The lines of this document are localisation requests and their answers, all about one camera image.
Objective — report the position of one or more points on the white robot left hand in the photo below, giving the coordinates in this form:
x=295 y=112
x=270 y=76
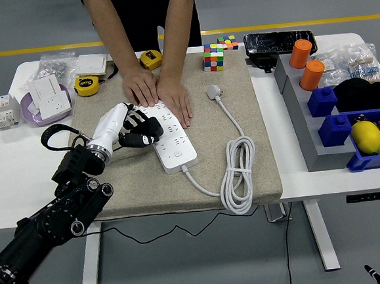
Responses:
x=111 y=123

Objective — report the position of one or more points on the person's right hand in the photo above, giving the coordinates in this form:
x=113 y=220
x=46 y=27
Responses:
x=141 y=86

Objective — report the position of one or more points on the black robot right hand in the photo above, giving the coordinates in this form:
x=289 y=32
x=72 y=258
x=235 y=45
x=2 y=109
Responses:
x=373 y=274

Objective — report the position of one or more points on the person's left hand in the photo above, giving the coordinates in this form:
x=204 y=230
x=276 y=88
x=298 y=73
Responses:
x=175 y=98

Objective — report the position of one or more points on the white power strip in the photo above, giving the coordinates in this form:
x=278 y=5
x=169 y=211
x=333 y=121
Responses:
x=177 y=149

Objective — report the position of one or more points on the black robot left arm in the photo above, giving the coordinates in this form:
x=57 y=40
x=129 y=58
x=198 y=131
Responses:
x=45 y=225

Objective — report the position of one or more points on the person's left forearm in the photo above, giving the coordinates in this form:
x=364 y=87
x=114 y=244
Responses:
x=179 y=27

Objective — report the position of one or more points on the person's right forearm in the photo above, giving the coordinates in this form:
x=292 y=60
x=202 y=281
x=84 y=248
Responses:
x=110 y=30

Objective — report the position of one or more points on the yellow tape measure silver clip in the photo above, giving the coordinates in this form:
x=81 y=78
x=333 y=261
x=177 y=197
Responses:
x=152 y=59

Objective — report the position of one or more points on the yellow tape measure black label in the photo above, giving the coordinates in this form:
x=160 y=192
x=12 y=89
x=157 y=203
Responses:
x=87 y=86

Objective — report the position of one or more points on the grey-brown fabric mat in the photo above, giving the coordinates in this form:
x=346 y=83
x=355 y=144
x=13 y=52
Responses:
x=209 y=130

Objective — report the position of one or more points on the large colourful puzzle cube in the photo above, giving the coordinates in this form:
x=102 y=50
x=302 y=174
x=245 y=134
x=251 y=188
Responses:
x=213 y=58

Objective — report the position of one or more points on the white table leg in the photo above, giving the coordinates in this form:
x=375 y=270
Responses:
x=322 y=237
x=91 y=268

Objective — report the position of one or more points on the person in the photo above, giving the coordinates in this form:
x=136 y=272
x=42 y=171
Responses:
x=147 y=13

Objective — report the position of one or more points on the black table control panel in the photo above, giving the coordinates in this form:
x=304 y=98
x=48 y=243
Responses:
x=372 y=196

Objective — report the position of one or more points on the small colourful puzzle cube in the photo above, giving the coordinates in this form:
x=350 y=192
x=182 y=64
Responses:
x=229 y=43

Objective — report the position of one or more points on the small white plastic piece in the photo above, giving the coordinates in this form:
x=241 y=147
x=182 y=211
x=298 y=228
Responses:
x=33 y=109

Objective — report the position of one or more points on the purple bowl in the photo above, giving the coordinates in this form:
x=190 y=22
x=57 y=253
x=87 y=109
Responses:
x=32 y=120

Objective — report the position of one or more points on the clear bag of screws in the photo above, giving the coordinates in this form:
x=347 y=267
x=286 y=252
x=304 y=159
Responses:
x=52 y=67

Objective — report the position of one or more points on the white circuit breaker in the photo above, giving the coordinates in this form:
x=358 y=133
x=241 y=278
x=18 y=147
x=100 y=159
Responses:
x=1 y=112

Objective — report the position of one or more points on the blue storage bin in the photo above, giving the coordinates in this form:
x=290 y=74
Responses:
x=366 y=162

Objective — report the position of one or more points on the black plastic tray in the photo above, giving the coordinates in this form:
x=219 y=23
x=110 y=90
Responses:
x=274 y=41

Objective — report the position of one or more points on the orange cylinder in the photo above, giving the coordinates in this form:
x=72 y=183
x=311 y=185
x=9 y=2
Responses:
x=312 y=75
x=300 y=54

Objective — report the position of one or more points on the yellow lemon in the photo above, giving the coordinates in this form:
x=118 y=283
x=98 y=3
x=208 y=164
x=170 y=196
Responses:
x=367 y=138

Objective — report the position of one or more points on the grey stepped stand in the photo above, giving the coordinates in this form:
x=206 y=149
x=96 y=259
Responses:
x=309 y=145

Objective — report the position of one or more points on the blue block with knob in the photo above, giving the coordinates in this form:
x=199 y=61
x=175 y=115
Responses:
x=322 y=102
x=335 y=132

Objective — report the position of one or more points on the clear bag of parts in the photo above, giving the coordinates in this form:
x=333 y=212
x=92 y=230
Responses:
x=334 y=71

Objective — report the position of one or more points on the black cloth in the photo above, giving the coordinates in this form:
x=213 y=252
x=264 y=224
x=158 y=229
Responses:
x=364 y=95

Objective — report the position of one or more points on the clear bag of resistors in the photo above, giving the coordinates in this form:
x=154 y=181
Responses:
x=367 y=69

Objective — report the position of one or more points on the white wall switch panel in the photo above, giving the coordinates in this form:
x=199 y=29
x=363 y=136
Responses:
x=90 y=65

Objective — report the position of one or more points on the white wall socket panel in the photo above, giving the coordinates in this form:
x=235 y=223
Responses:
x=55 y=106

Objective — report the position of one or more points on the white double switch panel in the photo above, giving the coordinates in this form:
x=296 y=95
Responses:
x=44 y=87

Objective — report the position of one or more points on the grey metal table bracket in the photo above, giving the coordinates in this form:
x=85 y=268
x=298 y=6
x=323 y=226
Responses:
x=274 y=212

